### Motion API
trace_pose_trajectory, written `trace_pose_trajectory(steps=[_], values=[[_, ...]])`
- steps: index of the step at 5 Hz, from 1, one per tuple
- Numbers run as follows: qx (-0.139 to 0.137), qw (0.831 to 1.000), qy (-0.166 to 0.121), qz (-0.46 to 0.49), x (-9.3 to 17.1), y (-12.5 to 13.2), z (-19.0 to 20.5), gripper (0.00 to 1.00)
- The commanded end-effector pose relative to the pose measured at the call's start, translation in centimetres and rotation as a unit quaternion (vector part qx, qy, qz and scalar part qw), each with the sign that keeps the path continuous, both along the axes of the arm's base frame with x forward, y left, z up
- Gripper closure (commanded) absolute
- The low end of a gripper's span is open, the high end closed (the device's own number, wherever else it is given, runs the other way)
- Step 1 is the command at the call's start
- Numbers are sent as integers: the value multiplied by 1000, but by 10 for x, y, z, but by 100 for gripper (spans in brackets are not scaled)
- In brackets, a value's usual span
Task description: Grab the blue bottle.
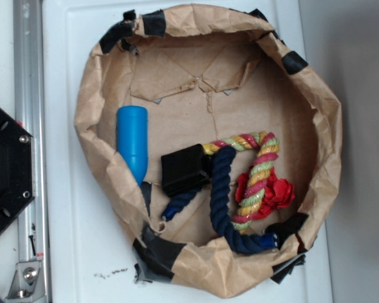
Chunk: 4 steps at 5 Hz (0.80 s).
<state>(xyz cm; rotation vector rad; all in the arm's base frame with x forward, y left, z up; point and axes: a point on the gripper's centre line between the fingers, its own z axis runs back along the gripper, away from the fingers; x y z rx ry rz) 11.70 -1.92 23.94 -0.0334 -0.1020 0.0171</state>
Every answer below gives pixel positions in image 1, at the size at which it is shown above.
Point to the red fabric flower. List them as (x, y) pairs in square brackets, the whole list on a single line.
[(279, 193)]

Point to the white tray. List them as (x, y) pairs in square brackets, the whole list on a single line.
[(91, 259)]

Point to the blue plastic bottle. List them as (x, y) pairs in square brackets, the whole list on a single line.
[(132, 139)]

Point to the metal corner bracket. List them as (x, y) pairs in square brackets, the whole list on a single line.
[(28, 283)]

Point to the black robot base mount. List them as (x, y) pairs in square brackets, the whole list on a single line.
[(16, 174)]

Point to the aluminium frame rail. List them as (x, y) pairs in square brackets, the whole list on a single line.
[(33, 231)]

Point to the brown paper bag bin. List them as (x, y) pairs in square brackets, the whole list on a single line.
[(204, 72)]

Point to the black rectangular box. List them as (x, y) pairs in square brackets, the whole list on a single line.
[(184, 170)]

